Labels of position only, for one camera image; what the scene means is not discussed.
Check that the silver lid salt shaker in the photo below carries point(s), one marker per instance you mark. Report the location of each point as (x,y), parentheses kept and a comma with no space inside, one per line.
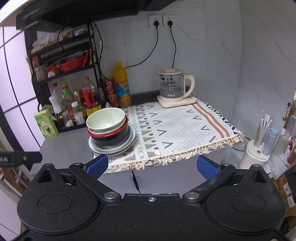
(67,119)

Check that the cream kettle base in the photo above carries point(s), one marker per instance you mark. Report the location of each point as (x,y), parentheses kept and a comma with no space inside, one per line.
(174,102)

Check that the patterned woven table mat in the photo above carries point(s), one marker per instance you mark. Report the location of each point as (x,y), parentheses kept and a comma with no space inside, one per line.
(167,135)

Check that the white lid spice jar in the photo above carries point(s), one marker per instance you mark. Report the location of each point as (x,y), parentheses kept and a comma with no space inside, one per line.
(78,113)

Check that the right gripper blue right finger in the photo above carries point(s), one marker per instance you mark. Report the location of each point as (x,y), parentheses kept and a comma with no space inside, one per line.
(217,176)

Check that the green cardboard box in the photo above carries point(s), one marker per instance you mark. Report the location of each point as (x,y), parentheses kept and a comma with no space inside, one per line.
(45,122)

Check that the lower red drink can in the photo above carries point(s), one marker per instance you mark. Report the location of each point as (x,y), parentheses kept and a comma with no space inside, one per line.
(113,100)

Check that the red drink can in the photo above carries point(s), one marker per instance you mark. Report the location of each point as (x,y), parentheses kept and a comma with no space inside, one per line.
(113,100)
(109,87)

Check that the white wall socket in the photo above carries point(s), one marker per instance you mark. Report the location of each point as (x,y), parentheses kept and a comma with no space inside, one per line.
(163,20)

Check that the light blue water bottle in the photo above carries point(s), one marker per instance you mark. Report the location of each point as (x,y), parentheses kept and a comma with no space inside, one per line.
(270,141)

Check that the orange juice bottle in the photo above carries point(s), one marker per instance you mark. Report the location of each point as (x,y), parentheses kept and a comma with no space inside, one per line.
(122,85)

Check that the pale green bowl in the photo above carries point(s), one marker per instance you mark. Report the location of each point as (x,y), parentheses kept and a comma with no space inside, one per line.
(106,120)

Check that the upper red drink can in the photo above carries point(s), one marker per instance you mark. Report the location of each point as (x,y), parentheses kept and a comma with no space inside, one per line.
(109,87)

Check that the glass electric kettle cream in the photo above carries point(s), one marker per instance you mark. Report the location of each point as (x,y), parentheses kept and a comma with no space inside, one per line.
(174,83)

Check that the red rimmed black bowl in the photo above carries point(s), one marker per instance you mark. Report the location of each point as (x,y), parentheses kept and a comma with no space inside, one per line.
(111,138)

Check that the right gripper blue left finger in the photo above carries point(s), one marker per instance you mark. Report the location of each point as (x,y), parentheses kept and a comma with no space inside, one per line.
(89,173)

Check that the green label sauce bottle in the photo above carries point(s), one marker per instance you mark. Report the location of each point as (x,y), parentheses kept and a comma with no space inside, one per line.
(68,96)

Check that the white thermos with straws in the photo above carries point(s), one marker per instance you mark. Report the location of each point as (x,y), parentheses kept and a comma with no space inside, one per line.
(253,152)

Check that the white plate Sweet print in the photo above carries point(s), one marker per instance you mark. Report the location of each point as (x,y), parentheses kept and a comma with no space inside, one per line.
(131,134)

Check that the red plastic basket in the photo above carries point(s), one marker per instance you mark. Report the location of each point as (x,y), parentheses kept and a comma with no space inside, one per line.
(79,59)

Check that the white cap oil dispenser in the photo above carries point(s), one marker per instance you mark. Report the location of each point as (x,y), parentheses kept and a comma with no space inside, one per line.
(57,110)

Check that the black metal kitchen rack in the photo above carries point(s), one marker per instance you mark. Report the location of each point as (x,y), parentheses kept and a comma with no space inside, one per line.
(67,73)

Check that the white plate flower pattern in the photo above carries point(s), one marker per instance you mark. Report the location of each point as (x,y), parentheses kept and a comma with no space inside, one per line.
(110,151)

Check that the person's left hand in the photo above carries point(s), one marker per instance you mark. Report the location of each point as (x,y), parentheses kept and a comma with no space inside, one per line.
(1,173)

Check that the black range hood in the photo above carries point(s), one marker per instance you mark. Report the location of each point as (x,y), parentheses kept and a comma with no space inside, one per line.
(50,16)

